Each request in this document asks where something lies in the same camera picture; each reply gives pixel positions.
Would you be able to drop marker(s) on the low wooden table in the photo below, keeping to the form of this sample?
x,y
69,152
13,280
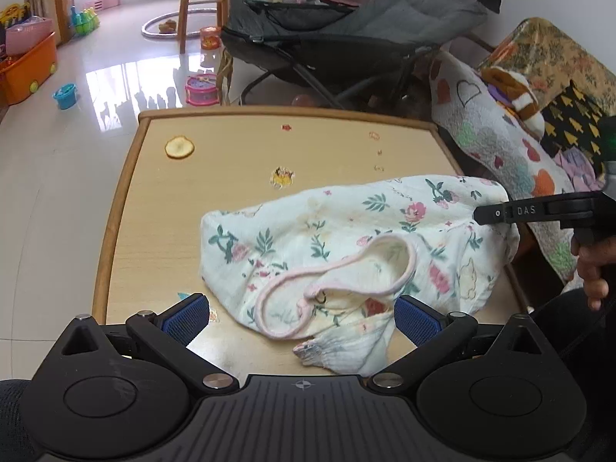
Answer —
x,y
216,154

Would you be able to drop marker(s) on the blue toy bucket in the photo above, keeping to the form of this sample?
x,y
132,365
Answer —
x,y
65,96

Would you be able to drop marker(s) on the green toy bowling pins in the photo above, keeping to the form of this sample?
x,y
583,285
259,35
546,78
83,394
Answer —
x,y
85,21

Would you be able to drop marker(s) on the yellow plastic toy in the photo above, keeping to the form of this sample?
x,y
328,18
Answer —
x,y
14,12

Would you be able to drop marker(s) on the white heart print quilt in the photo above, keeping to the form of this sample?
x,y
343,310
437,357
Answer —
x,y
486,134

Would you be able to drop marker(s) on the tall wooden stool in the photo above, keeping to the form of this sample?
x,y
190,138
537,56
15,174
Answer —
x,y
185,5

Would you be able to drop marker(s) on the orange wheeled storage bin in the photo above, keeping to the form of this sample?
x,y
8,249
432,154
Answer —
x,y
26,72

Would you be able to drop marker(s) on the small brown toy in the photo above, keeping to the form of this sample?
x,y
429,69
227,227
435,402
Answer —
x,y
168,25

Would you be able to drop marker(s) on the golden floral sofa cover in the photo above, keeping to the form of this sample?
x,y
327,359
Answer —
x,y
553,53

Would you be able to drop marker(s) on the small cartoon sticker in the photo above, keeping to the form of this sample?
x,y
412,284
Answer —
x,y
281,176

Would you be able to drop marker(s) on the grey folding lounge chair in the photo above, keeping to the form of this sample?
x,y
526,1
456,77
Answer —
x,y
337,53

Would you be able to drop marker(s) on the brown and white plush toy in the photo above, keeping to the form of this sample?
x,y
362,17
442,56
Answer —
x,y
517,91

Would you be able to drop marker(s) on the silver hula hoop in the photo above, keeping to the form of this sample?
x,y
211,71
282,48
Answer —
x,y
144,26

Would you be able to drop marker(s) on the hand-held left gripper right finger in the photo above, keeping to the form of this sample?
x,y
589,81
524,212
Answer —
x,y
416,320

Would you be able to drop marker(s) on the person's right hand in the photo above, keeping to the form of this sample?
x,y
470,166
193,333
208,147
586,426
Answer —
x,y
599,269

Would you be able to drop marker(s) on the dried yellow fruit slice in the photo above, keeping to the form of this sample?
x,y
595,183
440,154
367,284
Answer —
x,y
179,147

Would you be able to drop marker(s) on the dried palm leaf fan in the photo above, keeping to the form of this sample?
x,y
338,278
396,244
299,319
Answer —
x,y
224,65

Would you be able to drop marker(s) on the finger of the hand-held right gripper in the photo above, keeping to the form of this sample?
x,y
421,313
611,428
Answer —
x,y
510,212

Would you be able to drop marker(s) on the small orange toy drum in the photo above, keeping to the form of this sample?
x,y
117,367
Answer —
x,y
210,37

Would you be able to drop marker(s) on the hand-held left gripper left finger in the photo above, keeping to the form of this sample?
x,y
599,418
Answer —
x,y
185,318

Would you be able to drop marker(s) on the lilac printed cloth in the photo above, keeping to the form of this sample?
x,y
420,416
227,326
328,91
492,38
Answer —
x,y
575,166

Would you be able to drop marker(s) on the pink plastic step stool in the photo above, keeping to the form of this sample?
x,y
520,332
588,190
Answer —
x,y
103,2

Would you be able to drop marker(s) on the white floral baby garment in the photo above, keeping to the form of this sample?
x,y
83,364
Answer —
x,y
337,231

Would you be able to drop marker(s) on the pink plastic basket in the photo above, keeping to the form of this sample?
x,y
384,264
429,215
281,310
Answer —
x,y
29,33

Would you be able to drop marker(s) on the pink toy drum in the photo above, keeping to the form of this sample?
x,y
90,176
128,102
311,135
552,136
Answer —
x,y
202,90

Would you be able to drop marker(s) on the black cushion yellow tree print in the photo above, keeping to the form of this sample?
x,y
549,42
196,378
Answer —
x,y
575,120

